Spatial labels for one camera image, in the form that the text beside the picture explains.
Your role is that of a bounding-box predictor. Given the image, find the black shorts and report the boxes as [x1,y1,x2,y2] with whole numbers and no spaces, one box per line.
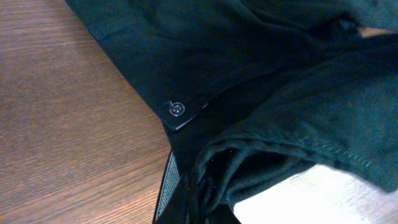
[67,0,397,223]

